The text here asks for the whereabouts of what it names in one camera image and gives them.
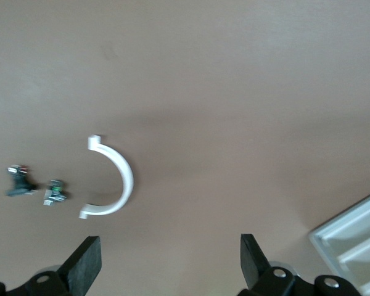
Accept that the small black switch part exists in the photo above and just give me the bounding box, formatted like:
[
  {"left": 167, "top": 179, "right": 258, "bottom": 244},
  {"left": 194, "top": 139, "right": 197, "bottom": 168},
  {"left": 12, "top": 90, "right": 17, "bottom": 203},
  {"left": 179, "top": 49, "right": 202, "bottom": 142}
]
[{"left": 5, "top": 165, "right": 39, "bottom": 197}]

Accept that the white drawer cabinet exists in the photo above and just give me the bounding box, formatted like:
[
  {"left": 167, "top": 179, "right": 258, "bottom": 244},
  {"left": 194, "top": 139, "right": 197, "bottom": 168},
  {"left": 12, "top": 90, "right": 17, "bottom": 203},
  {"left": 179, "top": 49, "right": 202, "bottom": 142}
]
[{"left": 308, "top": 187, "right": 370, "bottom": 296}]

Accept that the white semicircular plastic bracket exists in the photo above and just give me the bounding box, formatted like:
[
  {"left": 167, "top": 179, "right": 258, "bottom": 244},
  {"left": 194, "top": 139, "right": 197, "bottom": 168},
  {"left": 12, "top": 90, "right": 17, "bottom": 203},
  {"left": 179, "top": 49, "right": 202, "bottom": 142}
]
[{"left": 79, "top": 134, "right": 134, "bottom": 220}]

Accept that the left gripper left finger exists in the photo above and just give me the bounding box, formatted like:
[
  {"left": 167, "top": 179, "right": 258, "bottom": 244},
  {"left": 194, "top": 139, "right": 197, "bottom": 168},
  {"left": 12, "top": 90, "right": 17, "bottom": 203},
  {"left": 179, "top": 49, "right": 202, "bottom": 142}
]
[{"left": 0, "top": 236, "right": 102, "bottom": 296}]

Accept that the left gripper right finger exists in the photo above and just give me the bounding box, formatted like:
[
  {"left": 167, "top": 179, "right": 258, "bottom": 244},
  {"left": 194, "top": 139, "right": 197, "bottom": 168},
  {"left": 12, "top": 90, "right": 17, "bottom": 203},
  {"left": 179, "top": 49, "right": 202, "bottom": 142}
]
[{"left": 239, "top": 234, "right": 361, "bottom": 296}]

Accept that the small silver switch part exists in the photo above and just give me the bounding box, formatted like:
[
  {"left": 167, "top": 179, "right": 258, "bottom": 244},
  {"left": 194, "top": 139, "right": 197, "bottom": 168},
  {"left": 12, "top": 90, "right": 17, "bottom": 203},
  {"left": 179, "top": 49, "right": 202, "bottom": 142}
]
[{"left": 43, "top": 179, "right": 69, "bottom": 207}]

